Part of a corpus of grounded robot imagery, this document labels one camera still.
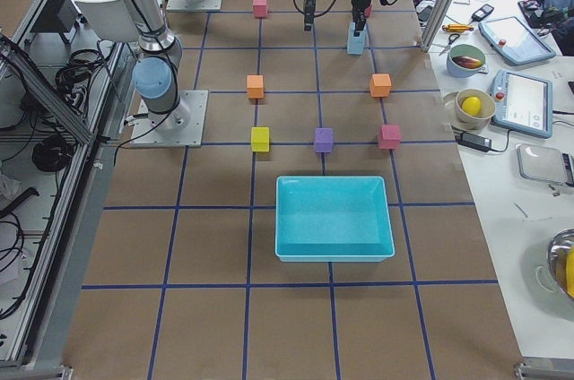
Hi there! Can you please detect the yellow lemon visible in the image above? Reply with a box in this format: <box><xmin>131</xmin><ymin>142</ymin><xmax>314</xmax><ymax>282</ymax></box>
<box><xmin>461</xmin><ymin>96</ymin><xmax>482</xmax><ymax>117</ymax></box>

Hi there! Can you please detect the grey digital scale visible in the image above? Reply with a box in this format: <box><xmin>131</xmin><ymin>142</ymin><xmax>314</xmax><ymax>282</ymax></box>
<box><xmin>517</xmin><ymin>143</ymin><xmax>573</xmax><ymax>187</ymax></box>

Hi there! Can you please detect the light blue block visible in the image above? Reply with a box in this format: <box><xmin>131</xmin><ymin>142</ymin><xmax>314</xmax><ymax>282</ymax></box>
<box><xmin>348</xmin><ymin>22</ymin><xmax>366</xmax><ymax>41</ymax></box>
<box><xmin>347</xmin><ymin>36</ymin><xmax>366</xmax><ymax>56</ymax></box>

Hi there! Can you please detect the purple block right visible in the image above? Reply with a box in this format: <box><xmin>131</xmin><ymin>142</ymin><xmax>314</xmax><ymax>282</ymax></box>
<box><xmin>314</xmin><ymin>127</ymin><xmax>334</xmax><ymax>153</ymax></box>

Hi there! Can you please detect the black power adapter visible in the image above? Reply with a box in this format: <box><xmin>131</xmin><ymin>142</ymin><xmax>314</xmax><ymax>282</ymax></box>
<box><xmin>455</xmin><ymin>131</ymin><xmax>491</xmax><ymax>152</ymax></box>

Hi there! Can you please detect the teach pendant far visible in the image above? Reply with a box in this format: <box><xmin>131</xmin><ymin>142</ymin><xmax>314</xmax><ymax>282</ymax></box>
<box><xmin>478</xmin><ymin>16</ymin><xmax>556</xmax><ymax>65</ymax></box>

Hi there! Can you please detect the pink block far left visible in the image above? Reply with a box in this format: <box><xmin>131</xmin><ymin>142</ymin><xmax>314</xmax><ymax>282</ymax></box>
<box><xmin>364</xmin><ymin>4</ymin><xmax>373</xmax><ymax>18</ymax></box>

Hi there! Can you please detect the orange block far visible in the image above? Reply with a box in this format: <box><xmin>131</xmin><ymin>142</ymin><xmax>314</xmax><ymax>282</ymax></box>
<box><xmin>370</xmin><ymin>73</ymin><xmax>392</xmax><ymax>98</ymax></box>

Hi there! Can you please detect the pink block far right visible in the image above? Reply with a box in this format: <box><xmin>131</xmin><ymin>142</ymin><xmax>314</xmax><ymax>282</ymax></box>
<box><xmin>378</xmin><ymin>125</ymin><xmax>402</xmax><ymax>150</ymax></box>

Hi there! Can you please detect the orange block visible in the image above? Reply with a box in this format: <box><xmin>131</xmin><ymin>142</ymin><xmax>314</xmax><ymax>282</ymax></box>
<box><xmin>370</xmin><ymin>73</ymin><xmax>392</xmax><ymax>98</ymax></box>
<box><xmin>246</xmin><ymin>74</ymin><xmax>265</xmax><ymax>99</ymax></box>

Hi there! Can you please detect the teach pendant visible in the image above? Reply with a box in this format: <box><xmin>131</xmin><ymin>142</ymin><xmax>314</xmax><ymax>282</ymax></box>
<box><xmin>478</xmin><ymin>16</ymin><xmax>556</xmax><ymax>65</ymax></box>
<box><xmin>490</xmin><ymin>70</ymin><xmax>553</xmax><ymax>139</ymax></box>

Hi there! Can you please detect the magenta block near left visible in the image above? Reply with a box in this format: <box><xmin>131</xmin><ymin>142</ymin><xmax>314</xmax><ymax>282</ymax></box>
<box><xmin>252</xmin><ymin>0</ymin><xmax>269</xmax><ymax>19</ymax></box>

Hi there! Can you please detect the white chair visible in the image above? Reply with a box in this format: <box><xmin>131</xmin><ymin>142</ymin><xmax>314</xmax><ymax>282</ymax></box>
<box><xmin>74</xmin><ymin>0</ymin><xmax>139</xmax><ymax>43</ymax></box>

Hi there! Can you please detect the teach pendant near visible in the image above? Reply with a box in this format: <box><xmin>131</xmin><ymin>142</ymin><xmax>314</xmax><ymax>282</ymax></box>
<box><xmin>490</xmin><ymin>70</ymin><xmax>553</xmax><ymax>139</ymax></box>

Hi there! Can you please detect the beige bowl with lemon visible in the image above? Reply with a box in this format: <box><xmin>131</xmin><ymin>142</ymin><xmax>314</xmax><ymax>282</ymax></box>
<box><xmin>443</xmin><ymin>89</ymin><xmax>496</xmax><ymax>130</ymax></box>

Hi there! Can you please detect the metal bowl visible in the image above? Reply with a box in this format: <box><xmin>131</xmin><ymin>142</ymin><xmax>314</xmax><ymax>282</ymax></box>
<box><xmin>535</xmin><ymin>229</ymin><xmax>573</xmax><ymax>304</ymax></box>

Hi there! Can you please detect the orange block near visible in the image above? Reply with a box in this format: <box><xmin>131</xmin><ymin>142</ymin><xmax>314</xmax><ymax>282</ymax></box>
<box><xmin>246</xmin><ymin>74</ymin><xmax>265</xmax><ymax>99</ymax></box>

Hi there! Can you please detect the yellow foam block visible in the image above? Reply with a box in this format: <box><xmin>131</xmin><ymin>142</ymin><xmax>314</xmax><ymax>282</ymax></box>
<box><xmin>250</xmin><ymin>126</ymin><xmax>270</xmax><ymax>152</ymax></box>

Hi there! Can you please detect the green bowl with fruit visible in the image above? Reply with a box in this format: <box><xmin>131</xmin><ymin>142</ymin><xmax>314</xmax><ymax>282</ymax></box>
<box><xmin>446</xmin><ymin>44</ymin><xmax>486</xmax><ymax>78</ymax></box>

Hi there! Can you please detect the pink block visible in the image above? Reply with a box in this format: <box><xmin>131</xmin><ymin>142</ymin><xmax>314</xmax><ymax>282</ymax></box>
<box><xmin>378</xmin><ymin>125</ymin><xmax>402</xmax><ymax>150</ymax></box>
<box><xmin>364</xmin><ymin>4</ymin><xmax>373</xmax><ymax>18</ymax></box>

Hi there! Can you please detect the cyan plastic bin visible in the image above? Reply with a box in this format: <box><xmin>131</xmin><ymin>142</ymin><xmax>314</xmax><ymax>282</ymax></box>
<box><xmin>274</xmin><ymin>176</ymin><xmax>396</xmax><ymax>263</ymax></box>

